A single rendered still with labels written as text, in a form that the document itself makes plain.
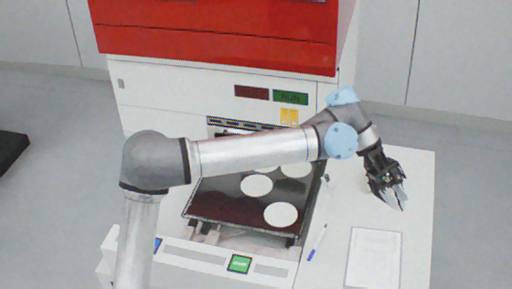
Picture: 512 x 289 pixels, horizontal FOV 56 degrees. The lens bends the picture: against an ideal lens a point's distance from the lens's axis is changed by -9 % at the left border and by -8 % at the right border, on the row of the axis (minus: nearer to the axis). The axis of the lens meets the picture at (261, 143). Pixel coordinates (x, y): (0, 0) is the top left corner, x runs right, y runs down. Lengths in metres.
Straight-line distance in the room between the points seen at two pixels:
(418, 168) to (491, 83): 1.78
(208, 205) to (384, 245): 0.55
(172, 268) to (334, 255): 0.43
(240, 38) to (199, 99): 0.34
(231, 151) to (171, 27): 0.70
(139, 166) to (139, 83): 0.88
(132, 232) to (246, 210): 0.52
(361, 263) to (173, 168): 0.61
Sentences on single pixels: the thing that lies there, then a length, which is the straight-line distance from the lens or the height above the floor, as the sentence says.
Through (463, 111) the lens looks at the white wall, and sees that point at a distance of 3.49.
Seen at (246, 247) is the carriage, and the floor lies 0.88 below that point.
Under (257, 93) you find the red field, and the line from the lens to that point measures 1.72.
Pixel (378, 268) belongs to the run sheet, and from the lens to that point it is 1.39.
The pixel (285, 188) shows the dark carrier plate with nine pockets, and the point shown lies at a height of 0.90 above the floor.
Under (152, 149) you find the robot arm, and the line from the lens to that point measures 1.03.
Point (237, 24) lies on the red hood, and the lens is 1.55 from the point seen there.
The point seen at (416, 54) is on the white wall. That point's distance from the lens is 3.26.
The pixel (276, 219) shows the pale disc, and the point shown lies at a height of 0.90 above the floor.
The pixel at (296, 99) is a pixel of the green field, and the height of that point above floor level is 1.10.
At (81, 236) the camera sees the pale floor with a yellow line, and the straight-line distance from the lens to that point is 2.90.
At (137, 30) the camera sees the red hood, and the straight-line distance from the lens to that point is 1.70.
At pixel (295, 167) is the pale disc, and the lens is 1.73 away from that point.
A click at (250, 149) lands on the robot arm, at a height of 1.40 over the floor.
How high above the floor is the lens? 2.07
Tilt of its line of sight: 40 degrees down
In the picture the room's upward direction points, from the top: 3 degrees counter-clockwise
